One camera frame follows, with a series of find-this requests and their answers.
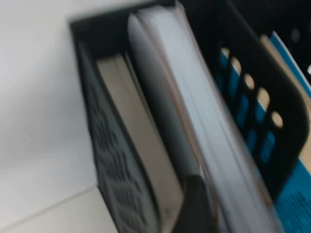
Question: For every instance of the blue book with yellowed pages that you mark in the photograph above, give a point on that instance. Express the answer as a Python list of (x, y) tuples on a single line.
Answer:
[(291, 201)]

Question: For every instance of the white book with orange edges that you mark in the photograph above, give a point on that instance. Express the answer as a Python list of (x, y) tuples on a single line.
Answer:
[(199, 97)]

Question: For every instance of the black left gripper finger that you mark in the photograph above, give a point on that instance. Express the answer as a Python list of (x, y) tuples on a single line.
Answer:
[(194, 208)]

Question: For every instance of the black plastic book stand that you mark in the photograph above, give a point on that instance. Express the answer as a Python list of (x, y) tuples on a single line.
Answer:
[(274, 80)]

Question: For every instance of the white spine book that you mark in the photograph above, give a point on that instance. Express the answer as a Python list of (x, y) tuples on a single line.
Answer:
[(136, 126)]

